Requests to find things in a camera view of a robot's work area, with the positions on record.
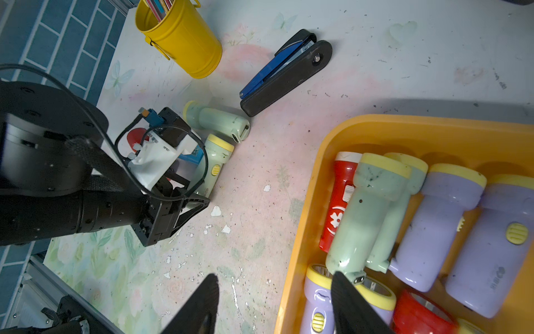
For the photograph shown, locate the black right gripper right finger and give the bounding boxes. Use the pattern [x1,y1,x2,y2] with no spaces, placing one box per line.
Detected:
[331,271,392,333]

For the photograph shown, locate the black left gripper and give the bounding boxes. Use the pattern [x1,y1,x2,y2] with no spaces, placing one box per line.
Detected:
[1,191,210,246]

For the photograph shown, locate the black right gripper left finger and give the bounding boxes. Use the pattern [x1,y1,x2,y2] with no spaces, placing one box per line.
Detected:
[161,274,220,334]

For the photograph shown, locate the purple flashlight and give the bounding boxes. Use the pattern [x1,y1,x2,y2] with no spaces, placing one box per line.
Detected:
[300,264,335,334]
[355,276,397,326]
[444,174,533,319]
[457,319,487,334]
[389,164,487,292]

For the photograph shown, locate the green flashlight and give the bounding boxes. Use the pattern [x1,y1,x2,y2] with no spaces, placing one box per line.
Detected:
[366,153,428,273]
[325,153,412,285]
[191,134,234,198]

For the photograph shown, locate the red flashlight with white logo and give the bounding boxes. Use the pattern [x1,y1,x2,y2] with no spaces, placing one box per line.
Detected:
[319,151,362,253]

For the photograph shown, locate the yellow plastic storage tray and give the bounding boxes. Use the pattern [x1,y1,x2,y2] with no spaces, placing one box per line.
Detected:
[274,115,533,333]

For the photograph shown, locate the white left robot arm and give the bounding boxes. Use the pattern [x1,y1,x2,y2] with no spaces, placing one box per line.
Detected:
[1,82,209,246]

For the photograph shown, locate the green flashlight horizontal top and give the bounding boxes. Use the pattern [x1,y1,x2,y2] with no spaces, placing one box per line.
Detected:
[183,100,250,143]

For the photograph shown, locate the yellow pen holder cup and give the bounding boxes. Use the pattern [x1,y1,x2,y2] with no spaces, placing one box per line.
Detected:
[135,1,223,79]

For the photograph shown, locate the blue black stapler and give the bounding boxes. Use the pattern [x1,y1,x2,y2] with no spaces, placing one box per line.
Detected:
[239,29,333,118]

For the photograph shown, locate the pens in cup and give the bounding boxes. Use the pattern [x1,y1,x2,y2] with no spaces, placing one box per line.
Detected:
[143,0,173,22]

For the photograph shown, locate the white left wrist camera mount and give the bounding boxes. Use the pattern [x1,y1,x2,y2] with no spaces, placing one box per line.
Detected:
[128,107,197,189]

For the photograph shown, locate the aluminium front rail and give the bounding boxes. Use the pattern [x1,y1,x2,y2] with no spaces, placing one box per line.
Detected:
[1,256,122,333]

